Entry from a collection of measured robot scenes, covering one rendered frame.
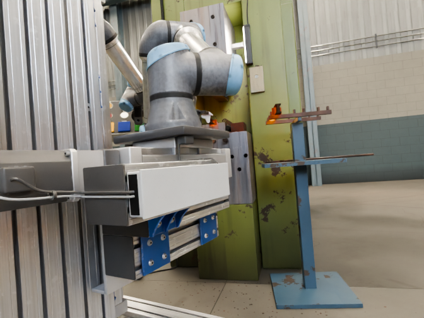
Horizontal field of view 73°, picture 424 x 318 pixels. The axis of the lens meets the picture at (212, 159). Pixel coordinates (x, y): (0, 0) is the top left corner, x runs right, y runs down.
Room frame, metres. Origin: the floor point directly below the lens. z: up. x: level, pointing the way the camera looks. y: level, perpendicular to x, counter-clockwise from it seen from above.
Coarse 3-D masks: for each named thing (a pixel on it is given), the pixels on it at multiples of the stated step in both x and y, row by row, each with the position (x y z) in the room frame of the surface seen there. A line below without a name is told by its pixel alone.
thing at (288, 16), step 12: (288, 0) 2.52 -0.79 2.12; (288, 12) 2.29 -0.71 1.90; (288, 24) 2.29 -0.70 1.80; (288, 36) 2.29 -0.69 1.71; (288, 48) 2.30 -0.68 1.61; (288, 60) 2.30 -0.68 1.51; (288, 72) 2.30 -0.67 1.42; (288, 84) 2.30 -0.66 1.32; (288, 96) 2.30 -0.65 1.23; (300, 108) 2.29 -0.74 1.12
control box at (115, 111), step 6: (114, 102) 1.90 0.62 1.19; (114, 108) 1.88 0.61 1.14; (120, 108) 1.88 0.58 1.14; (114, 114) 1.85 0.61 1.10; (120, 114) 1.86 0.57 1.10; (114, 120) 1.83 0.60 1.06; (120, 120) 1.83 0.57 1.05; (126, 120) 1.84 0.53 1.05; (132, 120) 1.85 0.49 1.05; (114, 126) 1.80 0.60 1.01; (132, 126) 1.82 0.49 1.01; (114, 132) 1.78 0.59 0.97; (120, 132) 1.79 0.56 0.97; (126, 132) 1.79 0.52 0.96; (132, 132) 1.80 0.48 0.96
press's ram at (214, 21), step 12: (180, 12) 1.91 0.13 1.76; (192, 12) 1.89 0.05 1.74; (204, 12) 1.87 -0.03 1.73; (216, 12) 1.85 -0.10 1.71; (204, 24) 1.87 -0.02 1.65; (216, 24) 1.85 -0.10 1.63; (228, 24) 1.99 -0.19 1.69; (216, 36) 1.85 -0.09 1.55; (228, 36) 1.95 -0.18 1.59; (228, 48) 1.91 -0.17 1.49; (240, 48) 2.03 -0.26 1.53
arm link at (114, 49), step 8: (104, 24) 1.19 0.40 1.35; (104, 32) 1.19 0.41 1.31; (112, 32) 1.21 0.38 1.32; (112, 40) 1.22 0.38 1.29; (112, 48) 1.24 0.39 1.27; (120, 48) 1.26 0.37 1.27; (112, 56) 1.27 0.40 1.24; (120, 56) 1.27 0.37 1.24; (128, 56) 1.31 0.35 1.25; (120, 64) 1.30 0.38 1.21; (128, 64) 1.31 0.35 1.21; (128, 72) 1.33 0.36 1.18; (136, 72) 1.35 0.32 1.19; (128, 80) 1.36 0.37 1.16; (136, 80) 1.36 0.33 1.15; (136, 88) 1.39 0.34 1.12; (136, 96) 1.45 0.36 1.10
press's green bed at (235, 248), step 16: (240, 208) 1.77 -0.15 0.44; (256, 208) 1.92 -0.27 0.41; (224, 224) 1.80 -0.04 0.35; (240, 224) 1.78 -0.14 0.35; (256, 224) 1.86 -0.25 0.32; (224, 240) 1.80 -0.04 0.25; (240, 240) 1.78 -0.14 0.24; (256, 240) 1.79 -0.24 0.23; (208, 256) 1.83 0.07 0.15; (224, 256) 1.81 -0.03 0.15; (240, 256) 1.78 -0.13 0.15; (256, 256) 1.76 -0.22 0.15; (208, 272) 1.83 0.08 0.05; (224, 272) 1.81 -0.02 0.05; (240, 272) 1.78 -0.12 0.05; (256, 272) 1.76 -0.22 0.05
